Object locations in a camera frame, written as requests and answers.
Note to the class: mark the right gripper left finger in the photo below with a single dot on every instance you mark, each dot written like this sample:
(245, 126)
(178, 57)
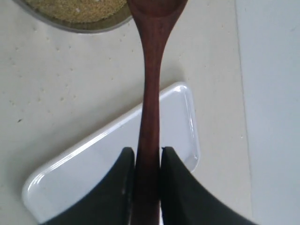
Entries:
(109, 202)

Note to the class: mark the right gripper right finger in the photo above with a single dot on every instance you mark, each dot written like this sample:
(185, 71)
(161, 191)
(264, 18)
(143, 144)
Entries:
(184, 201)

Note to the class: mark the dark red wooden spoon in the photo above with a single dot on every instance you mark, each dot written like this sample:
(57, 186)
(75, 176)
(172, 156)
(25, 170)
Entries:
(155, 20)

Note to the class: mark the white plastic tray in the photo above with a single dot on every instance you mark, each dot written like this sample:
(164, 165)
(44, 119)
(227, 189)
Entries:
(61, 182)

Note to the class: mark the steel bowl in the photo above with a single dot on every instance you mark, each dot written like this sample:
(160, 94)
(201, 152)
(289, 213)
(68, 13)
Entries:
(110, 23)

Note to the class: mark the yellow millet grains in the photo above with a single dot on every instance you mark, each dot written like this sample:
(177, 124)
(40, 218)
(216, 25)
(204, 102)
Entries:
(78, 11)

